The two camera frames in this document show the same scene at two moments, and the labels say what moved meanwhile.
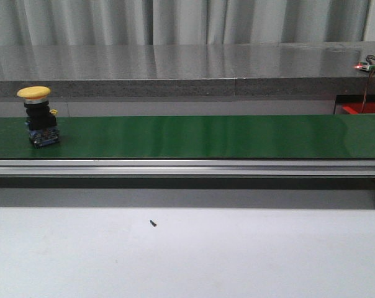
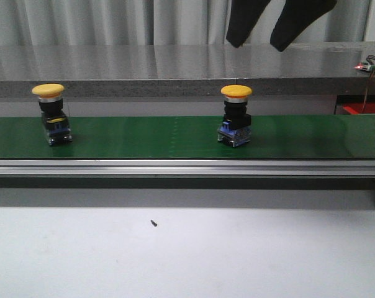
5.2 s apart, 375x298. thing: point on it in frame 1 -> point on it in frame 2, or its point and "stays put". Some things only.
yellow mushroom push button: x=41 y=121 -> x=235 y=129
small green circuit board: x=365 y=66 stays put
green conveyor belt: x=348 y=136 stays put
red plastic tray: x=365 y=107 stays put
